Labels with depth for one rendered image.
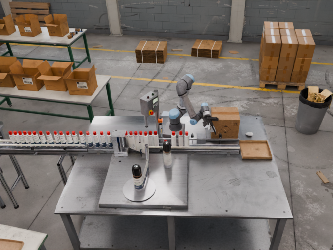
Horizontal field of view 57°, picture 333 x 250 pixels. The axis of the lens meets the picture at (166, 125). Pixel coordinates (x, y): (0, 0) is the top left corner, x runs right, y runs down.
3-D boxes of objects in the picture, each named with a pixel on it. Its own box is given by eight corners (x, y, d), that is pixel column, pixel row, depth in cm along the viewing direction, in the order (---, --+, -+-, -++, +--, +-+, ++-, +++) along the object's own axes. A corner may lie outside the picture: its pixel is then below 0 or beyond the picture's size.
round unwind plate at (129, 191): (120, 201, 279) (120, 201, 278) (125, 176, 303) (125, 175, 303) (154, 202, 277) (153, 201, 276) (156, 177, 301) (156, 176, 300)
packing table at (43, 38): (-10, 71, 705) (-25, 37, 658) (12, 56, 766) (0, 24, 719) (78, 78, 657) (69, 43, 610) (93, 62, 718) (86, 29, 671)
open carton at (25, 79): (12, 93, 463) (3, 70, 441) (28, 78, 499) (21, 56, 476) (35, 94, 457) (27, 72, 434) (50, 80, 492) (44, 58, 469)
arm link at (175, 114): (167, 121, 347) (166, 112, 338) (174, 115, 354) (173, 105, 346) (176, 125, 340) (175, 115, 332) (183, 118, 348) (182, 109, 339)
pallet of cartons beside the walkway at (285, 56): (304, 91, 578) (316, 45, 524) (258, 88, 594) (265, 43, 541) (297, 62, 671) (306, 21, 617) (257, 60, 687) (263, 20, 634)
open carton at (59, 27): (44, 37, 641) (38, 19, 618) (56, 30, 674) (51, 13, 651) (61, 39, 630) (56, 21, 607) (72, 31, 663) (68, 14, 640)
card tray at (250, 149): (242, 158, 323) (242, 156, 321) (239, 143, 344) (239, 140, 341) (271, 159, 321) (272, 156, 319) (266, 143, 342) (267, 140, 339)
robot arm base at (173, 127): (167, 131, 350) (166, 124, 343) (171, 122, 361) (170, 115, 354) (180, 132, 346) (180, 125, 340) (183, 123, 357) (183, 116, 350)
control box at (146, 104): (140, 113, 317) (139, 98, 306) (151, 106, 327) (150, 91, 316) (148, 117, 312) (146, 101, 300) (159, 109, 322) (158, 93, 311)
